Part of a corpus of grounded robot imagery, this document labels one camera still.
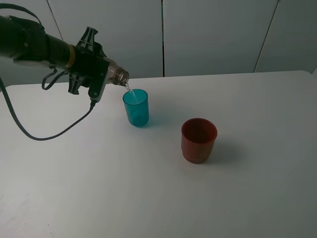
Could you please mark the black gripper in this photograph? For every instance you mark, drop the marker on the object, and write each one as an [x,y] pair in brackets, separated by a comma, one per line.
[88,53]

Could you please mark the clear brown plastic bottle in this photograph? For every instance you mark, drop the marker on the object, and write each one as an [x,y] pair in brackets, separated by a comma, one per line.
[116,75]

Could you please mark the teal translucent plastic cup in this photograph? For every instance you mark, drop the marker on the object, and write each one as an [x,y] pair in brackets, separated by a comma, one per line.
[137,107]

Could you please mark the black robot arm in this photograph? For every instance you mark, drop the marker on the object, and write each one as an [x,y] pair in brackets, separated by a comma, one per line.
[26,42]

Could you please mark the red plastic cup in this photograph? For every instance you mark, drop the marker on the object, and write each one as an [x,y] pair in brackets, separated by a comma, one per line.
[197,141]

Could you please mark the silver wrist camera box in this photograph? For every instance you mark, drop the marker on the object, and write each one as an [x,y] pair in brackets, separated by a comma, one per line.
[99,77]

